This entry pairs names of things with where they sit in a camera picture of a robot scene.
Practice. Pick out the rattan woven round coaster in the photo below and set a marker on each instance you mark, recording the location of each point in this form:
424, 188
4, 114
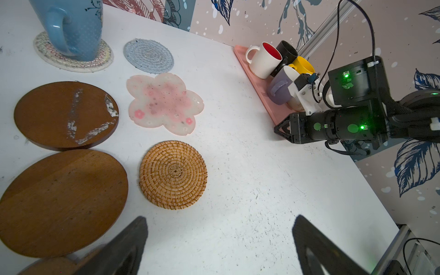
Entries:
173, 175

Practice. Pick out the small white cup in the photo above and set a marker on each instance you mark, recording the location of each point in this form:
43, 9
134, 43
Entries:
282, 88

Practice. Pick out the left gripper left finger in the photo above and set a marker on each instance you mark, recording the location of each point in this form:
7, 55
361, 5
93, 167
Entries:
121, 256

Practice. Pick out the beige woven round coaster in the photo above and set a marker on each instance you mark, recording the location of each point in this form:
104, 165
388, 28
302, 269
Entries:
49, 54

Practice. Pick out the yellow mug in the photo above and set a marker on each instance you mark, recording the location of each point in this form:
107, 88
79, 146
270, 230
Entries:
301, 65

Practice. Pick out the pink rectangular tray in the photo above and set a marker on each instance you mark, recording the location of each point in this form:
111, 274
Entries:
276, 112

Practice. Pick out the brown wooden round coaster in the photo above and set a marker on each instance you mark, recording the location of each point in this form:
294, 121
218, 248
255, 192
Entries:
63, 203

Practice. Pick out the dark brown scratched round coaster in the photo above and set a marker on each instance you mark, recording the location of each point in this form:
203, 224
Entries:
67, 115

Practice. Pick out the blue woven round coaster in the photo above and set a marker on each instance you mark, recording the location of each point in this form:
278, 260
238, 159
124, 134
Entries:
148, 56

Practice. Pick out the white mug red inside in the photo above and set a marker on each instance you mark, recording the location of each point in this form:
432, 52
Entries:
263, 59

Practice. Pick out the pink flower resin coaster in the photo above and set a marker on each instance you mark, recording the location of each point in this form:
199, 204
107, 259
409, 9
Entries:
165, 101

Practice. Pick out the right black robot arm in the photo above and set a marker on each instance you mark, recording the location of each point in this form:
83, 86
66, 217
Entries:
421, 123

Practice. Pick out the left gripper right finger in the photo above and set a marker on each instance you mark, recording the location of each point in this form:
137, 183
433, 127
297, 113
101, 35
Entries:
318, 255

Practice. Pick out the light blue mug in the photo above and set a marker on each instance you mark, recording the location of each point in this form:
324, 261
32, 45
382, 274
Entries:
74, 27

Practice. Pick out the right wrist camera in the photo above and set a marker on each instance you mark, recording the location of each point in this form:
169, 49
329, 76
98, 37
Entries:
347, 86

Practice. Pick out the black mug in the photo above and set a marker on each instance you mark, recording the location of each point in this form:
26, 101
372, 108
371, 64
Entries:
288, 54

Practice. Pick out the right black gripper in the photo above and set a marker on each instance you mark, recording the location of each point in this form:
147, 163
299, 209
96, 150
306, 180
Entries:
365, 123

